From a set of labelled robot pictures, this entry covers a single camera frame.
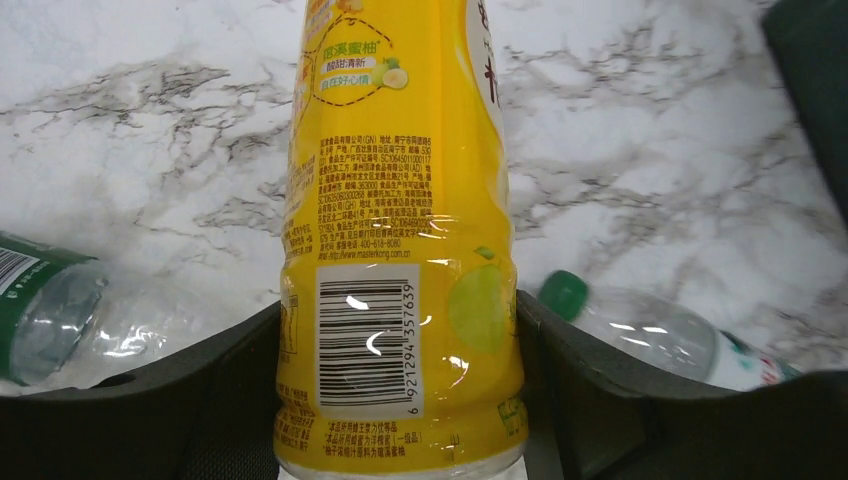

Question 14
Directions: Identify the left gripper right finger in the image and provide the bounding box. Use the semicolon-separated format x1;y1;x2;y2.
517;292;847;479

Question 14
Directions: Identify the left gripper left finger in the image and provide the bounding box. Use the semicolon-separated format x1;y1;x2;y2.
1;304;280;479

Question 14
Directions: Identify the clear bottle green cap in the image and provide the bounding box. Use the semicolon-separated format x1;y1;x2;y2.
537;270;801;391

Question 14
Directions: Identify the yellow bottle green label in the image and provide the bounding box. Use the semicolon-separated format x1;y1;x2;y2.
273;0;529;479

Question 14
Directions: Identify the dark green plastic bin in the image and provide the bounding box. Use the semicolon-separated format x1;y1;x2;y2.
762;0;847;219

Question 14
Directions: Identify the clear bottle green label back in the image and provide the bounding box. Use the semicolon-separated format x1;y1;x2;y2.
1;232;229;397

